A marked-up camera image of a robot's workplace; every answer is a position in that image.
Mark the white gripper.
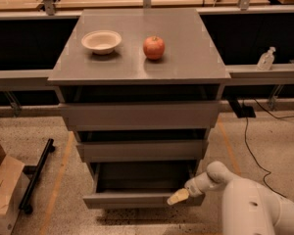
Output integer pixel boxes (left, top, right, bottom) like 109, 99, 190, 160
167, 172, 214, 206

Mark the grey bottom drawer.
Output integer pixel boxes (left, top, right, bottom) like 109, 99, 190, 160
83, 161, 197, 209

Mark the grey drawer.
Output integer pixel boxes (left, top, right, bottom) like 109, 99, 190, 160
83, 161, 197, 209
59, 101, 219, 131
76, 140, 208, 163

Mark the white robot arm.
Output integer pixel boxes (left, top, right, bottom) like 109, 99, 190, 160
168, 161, 294, 235

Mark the grey middle drawer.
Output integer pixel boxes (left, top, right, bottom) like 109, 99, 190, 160
76, 140, 208, 163

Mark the grey top drawer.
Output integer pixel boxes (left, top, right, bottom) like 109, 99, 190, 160
59, 101, 219, 131

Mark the grey drawer cabinet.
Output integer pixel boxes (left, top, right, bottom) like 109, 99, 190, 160
47, 7, 231, 189

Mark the black floor socket box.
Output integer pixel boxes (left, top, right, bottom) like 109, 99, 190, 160
228, 99, 256, 118

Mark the black metal stand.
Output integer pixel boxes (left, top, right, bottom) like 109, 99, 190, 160
19, 139, 56, 214

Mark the red apple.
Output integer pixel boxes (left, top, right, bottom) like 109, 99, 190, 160
143, 36, 165, 60

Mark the clear sanitizer bottle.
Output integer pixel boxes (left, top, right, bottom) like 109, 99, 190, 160
257, 47, 275, 71

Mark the white paper bowl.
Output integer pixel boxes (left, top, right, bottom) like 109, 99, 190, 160
81, 30, 122, 55

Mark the brown cardboard box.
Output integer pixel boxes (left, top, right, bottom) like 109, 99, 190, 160
0, 144, 29, 235

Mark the black floor cable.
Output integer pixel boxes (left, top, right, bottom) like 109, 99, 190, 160
242, 98, 294, 208

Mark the grey metal rail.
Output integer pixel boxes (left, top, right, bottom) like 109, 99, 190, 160
0, 64, 294, 91

